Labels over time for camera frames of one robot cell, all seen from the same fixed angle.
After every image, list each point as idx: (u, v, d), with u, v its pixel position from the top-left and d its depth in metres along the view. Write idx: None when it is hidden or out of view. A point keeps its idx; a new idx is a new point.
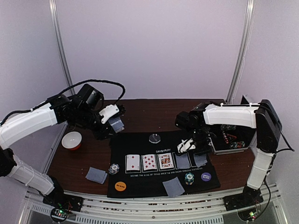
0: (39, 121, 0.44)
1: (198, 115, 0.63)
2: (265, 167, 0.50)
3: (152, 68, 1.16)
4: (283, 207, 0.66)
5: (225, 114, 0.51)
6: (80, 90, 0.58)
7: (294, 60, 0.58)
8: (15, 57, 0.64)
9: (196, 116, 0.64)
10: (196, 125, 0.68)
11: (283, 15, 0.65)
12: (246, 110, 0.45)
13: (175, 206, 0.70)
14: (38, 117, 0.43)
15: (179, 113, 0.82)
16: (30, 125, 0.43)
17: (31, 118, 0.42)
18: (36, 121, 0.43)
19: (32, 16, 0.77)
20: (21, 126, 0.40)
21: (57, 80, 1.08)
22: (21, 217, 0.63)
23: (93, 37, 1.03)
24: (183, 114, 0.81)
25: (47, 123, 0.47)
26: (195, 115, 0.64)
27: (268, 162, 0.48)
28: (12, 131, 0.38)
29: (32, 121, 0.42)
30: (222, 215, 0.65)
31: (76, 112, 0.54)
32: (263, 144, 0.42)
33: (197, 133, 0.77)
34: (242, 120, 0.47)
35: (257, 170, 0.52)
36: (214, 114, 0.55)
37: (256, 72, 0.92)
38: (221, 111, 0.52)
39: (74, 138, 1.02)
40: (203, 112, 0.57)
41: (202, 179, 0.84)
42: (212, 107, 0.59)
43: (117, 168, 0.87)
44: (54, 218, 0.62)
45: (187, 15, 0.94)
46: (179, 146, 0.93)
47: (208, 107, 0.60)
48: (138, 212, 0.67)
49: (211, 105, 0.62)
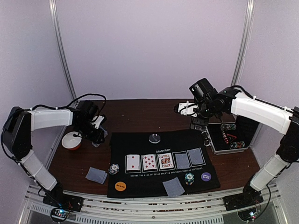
0: (60, 117, 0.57)
1: (227, 97, 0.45)
2: (273, 172, 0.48)
3: (151, 68, 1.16)
4: (283, 207, 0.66)
5: (256, 111, 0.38)
6: (83, 106, 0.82)
7: (294, 60, 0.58)
8: (15, 57, 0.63)
9: (224, 101, 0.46)
10: (216, 111, 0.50)
11: (283, 16, 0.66)
12: (281, 113, 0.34)
13: (175, 206, 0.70)
14: (61, 114, 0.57)
15: (202, 80, 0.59)
16: (53, 118, 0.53)
17: (56, 113, 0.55)
18: (59, 117, 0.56)
19: (32, 16, 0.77)
20: (48, 116, 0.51)
21: (57, 80, 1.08)
22: (21, 217, 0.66)
23: (93, 37, 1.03)
24: (206, 85, 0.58)
25: (65, 122, 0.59)
26: (222, 100, 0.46)
27: (279, 168, 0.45)
28: (41, 117, 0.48)
29: (56, 115, 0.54)
30: (222, 215, 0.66)
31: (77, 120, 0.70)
32: (283, 154, 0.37)
33: (203, 111, 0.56)
34: (272, 122, 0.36)
35: (266, 173, 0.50)
36: (240, 105, 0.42)
37: (256, 72, 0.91)
38: (248, 105, 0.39)
39: (74, 138, 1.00)
40: (233, 100, 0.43)
41: (202, 179, 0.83)
42: (243, 95, 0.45)
43: (117, 168, 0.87)
44: (54, 218, 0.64)
45: (187, 15, 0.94)
46: (181, 107, 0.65)
47: (238, 95, 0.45)
48: (138, 212, 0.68)
49: (241, 94, 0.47)
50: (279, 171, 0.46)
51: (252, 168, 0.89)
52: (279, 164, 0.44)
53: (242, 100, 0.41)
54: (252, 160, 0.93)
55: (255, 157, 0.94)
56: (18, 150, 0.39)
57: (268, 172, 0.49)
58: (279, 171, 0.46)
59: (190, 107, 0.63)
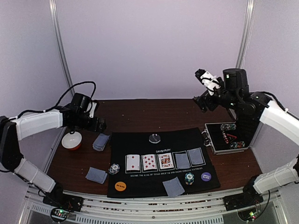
0: (48, 121, 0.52)
1: (259, 104, 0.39)
2: (280, 181, 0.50)
3: (151, 68, 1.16)
4: (283, 207, 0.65)
5: (285, 124, 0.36)
6: (74, 99, 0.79)
7: (294, 60, 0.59)
8: (14, 57, 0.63)
9: (255, 107, 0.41)
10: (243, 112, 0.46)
11: (283, 16, 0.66)
12: None
13: (175, 206, 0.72)
14: (50, 117, 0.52)
15: (242, 72, 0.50)
16: (41, 123, 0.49)
17: (44, 117, 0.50)
18: (49, 121, 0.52)
19: (32, 16, 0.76)
20: (34, 122, 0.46)
21: (57, 80, 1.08)
22: (21, 217, 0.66)
23: (93, 37, 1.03)
24: (244, 77, 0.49)
25: (54, 124, 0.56)
26: (253, 104, 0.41)
27: (286, 179, 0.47)
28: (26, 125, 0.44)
29: (43, 120, 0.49)
30: (222, 215, 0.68)
31: (75, 115, 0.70)
32: None
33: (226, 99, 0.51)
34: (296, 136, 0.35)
35: (274, 179, 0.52)
36: (270, 115, 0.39)
37: (256, 72, 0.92)
38: (280, 117, 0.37)
39: (73, 138, 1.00)
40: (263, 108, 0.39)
41: (202, 179, 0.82)
42: (275, 106, 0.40)
43: (117, 168, 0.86)
44: (54, 218, 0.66)
45: (187, 15, 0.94)
46: (206, 79, 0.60)
47: (271, 104, 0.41)
48: (138, 212, 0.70)
49: (273, 103, 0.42)
50: (286, 181, 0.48)
51: (253, 168, 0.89)
52: (287, 177, 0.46)
53: (276, 110, 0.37)
54: (252, 160, 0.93)
55: (255, 157, 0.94)
56: (8, 163, 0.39)
57: (275, 179, 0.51)
58: (287, 182, 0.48)
59: (214, 83, 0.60)
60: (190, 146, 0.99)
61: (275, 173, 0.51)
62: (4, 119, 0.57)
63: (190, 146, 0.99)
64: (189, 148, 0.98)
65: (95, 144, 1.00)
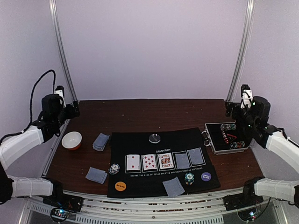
0: (30, 141, 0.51)
1: (265, 134, 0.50)
2: (279, 194, 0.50)
3: (151, 68, 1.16)
4: (283, 206, 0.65)
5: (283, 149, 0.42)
6: (43, 106, 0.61)
7: (294, 61, 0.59)
8: (14, 57, 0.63)
9: (261, 135, 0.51)
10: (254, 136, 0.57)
11: (283, 17, 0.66)
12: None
13: (175, 206, 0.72)
14: (30, 136, 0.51)
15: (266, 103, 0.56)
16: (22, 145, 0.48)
17: (24, 138, 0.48)
18: (29, 140, 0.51)
19: (32, 17, 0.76)
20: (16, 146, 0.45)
21: (57, 80, 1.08)
22: (21, 217, 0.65)
23: (93, 38, 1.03)
24: (266, 109, 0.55)
25: (35, 142, 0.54)
26: (260, 133, 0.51)
27: (282, 194, 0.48)
28: (10, 150, 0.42)
29: (24, 141, 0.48)
30: (222, 215, 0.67)
31: (53, 126, 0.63)
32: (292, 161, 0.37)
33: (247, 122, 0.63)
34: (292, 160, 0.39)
35: (274, 189, 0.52)
36: (274, 141, 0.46)
37: (256, 72, 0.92)
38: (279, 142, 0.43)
39: (73, 138, 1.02)
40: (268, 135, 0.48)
41: (202, 179, 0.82)
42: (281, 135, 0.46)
43: (117, 168, 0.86)
44: (54, 218, 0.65)
45: (187, 15, 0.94)
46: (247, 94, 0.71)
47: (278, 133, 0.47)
48: (138, 212, 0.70)
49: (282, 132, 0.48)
50: (281, 198, 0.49)
51: (253, 168, 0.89)
52: (284, 191, 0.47)
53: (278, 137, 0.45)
54: (252, 160, 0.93)
55: (255, 157, 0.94)
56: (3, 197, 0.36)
57: (276, 189, 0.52)
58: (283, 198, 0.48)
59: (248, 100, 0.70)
60: (190, 146, 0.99)
61: (278, 184, 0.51)
62: (4, 120, 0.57)
63: (190, 146, 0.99)
64: (189, 148, 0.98)
65: (95, 144, 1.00)
